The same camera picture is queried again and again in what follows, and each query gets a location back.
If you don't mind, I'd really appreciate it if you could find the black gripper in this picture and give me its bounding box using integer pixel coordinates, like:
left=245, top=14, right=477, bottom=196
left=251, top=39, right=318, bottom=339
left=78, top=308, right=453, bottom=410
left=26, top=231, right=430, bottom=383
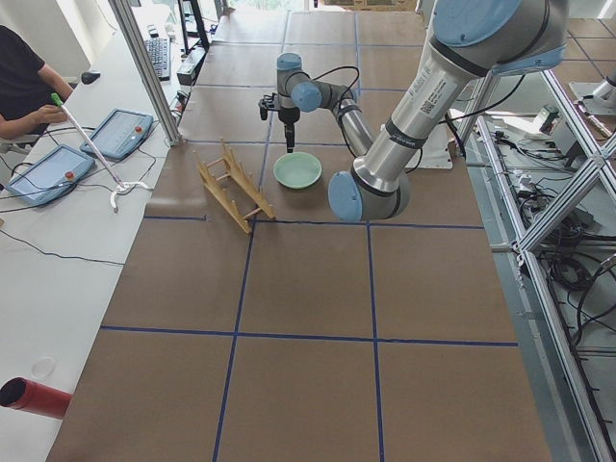
left=279, top=107, right=299, bottom=153

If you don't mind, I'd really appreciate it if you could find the light green plate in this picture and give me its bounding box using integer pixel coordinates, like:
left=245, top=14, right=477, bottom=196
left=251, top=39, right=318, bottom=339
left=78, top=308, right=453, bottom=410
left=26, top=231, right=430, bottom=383
left=273, top=151, right=322, bottom=190

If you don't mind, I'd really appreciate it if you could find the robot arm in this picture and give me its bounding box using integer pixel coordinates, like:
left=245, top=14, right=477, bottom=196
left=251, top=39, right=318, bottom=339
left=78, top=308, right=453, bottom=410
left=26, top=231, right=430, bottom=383
left=260, top=1, right=570, bottom=221

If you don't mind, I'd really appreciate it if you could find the wooden dish rack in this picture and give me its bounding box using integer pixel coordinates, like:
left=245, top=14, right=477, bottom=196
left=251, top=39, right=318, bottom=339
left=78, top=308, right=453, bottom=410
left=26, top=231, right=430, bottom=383
left=195, top=139, right=276, bottom=234

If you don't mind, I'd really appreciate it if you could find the black keyboard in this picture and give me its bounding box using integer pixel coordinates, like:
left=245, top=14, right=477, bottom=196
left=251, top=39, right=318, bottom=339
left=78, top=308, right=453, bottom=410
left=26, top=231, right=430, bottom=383
left=143, top=37, right=171, bottom=81

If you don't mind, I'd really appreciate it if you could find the far blue teach pendant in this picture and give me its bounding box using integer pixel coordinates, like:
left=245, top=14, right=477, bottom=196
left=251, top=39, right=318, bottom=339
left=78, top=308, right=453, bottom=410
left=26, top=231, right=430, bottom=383
left=89, top=109, right=154, bottom=161

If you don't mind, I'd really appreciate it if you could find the blue teach pendant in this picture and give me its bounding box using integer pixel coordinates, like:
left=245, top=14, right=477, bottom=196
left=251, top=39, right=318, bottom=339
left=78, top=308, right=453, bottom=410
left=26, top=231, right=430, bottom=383
left=6, top=144, right=94, bottom=206
left=89, top=109, right=154, bottom=161

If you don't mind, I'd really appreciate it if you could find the white reacher grabber stick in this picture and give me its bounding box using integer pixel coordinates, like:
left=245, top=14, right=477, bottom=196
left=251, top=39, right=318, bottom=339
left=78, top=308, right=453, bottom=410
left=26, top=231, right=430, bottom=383
left=51, top=92, right=152, bottom=213

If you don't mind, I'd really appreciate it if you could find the black computer mouse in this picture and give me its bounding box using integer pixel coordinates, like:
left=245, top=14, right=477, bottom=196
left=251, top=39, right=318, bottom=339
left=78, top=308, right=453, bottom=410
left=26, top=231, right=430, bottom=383
left=81, top=70, right=101, bottom=85

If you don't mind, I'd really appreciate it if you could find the brown paper table cover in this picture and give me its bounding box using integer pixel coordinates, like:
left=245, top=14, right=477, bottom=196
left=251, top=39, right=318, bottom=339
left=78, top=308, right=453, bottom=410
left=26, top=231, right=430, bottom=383
left=49, top=12, right=551, bottom=461

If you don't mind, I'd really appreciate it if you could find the near blue teach pendant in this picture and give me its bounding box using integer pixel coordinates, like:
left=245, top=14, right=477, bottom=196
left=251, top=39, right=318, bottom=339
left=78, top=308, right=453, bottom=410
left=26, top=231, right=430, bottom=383
left=6, top=144, right=94, bottom=206

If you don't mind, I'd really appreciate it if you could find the seated person black shirt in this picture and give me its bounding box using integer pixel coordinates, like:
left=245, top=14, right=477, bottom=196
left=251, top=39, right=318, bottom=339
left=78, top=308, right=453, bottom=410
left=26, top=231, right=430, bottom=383
left=1, top=26, right=72, bottom=140

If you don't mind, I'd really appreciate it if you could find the red cylinder tube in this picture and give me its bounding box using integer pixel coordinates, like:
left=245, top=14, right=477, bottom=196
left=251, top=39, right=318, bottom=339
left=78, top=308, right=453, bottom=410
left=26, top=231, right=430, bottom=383
left=1, top=377, right=72, bottom=420

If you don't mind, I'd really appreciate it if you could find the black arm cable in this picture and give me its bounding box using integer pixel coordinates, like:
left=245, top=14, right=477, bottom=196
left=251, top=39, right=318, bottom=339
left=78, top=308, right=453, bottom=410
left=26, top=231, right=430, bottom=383
left=307, top=65, right=362, bottom=116

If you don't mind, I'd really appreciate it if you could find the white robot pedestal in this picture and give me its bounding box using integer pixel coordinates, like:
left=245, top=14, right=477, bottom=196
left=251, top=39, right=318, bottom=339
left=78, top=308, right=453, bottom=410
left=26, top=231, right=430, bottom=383
left=405, top=111, right=452, bottom=172

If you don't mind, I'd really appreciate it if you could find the aluminium frame post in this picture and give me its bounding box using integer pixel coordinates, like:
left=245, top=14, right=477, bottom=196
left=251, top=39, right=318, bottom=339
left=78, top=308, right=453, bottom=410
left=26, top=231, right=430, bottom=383
left=108, top=0, right=182, bottom=146

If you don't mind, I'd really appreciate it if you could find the aluminium side frame rail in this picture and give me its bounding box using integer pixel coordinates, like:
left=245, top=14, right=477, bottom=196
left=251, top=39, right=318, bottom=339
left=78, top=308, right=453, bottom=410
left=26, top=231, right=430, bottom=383
left=451, top=62, right=615, bottom=461

